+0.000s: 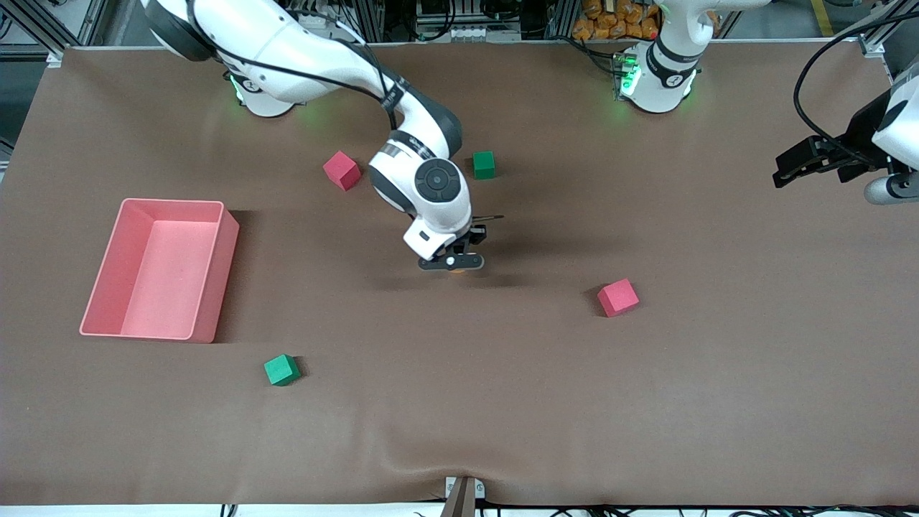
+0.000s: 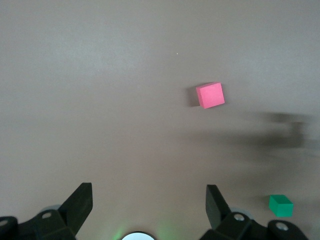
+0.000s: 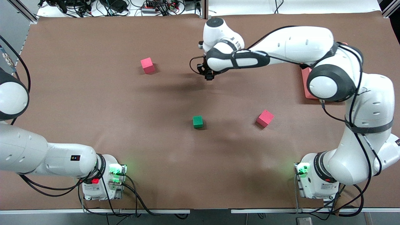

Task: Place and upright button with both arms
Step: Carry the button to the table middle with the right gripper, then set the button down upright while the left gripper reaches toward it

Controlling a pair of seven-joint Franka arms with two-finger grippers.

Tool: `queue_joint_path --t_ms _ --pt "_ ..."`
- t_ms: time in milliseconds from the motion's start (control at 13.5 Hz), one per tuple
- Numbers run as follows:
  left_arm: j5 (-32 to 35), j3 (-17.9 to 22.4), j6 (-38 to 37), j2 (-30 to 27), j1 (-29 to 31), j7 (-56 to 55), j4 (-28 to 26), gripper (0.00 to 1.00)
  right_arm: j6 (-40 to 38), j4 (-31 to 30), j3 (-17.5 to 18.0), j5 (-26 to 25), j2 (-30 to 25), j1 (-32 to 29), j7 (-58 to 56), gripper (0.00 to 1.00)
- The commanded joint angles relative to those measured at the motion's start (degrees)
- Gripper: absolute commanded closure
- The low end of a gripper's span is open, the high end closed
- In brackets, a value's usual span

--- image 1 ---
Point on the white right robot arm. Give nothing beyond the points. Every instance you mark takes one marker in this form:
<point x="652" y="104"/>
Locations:
<point x="287" y="50"/>

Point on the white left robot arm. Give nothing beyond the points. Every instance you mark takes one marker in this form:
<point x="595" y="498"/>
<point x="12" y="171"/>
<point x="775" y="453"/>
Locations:
<point x="657" y="79"/>

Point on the green foam cube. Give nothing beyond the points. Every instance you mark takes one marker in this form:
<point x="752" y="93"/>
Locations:
<point x="281" y="370"/>
<point x="484" y="165"/>

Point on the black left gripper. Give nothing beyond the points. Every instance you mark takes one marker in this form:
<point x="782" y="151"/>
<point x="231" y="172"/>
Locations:
<point x="859" y="132"/>

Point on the pink plastic bin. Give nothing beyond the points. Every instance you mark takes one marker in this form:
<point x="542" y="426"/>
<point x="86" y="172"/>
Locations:
<point x="165" y="287"/>

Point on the aluminium frame post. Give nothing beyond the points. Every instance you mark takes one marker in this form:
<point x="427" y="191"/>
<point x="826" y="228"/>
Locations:
<point x="367" y="18"/>
<point x="561" y="18"/>

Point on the orange snack bags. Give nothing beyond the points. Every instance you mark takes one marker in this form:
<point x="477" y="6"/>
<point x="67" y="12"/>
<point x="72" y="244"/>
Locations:
<point x="610" y="25"/>

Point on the metal clamp with pole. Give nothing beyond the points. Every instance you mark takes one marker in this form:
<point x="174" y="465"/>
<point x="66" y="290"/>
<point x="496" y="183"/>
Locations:
<point x="463" y="495"/>

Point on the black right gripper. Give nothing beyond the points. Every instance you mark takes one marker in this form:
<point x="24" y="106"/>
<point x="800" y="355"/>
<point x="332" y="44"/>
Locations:
<point x="477" y="234"/>

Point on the pink foam cube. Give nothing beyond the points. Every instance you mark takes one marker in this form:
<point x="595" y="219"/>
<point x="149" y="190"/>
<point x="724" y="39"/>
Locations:
<point x="342" y="171"/>
<point x="617" y="298"/>

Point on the white power strip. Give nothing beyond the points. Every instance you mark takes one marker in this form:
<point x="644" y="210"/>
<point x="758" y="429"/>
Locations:
<point x="316" y="16"/>

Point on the aluminium corner frame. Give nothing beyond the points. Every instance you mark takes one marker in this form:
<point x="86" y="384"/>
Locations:
<point x="872" y="47"/>
<point x="36" y="27"/>

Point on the brown table mat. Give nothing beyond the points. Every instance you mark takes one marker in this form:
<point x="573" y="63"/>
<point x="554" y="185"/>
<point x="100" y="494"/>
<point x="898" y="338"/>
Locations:
<point x="459" y="395"/>

